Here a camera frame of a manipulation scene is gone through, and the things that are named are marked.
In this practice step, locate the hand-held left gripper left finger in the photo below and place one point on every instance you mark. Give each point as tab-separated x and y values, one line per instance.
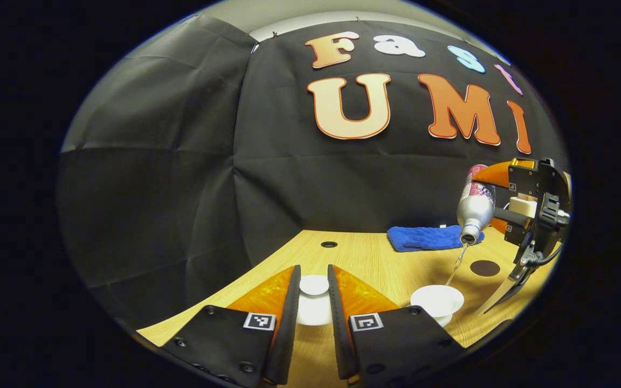
289	334

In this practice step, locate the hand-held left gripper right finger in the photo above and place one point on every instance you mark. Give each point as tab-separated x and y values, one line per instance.
338	334

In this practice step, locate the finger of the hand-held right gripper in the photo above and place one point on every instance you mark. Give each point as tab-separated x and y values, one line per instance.
496	173
512	218

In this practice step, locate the silver water bottle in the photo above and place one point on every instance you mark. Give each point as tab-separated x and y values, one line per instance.
475	207

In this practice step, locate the dark round coaster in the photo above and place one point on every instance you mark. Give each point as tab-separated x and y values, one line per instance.
485	268

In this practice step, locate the white teacup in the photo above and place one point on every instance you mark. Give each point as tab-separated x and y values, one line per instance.
437	299

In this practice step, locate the white toaster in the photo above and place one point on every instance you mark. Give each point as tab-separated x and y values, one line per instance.
521	206

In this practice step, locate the blue towel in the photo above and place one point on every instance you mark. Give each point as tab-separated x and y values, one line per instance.
423	238

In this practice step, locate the black backdrop cloth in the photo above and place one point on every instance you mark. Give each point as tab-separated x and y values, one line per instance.
181	161

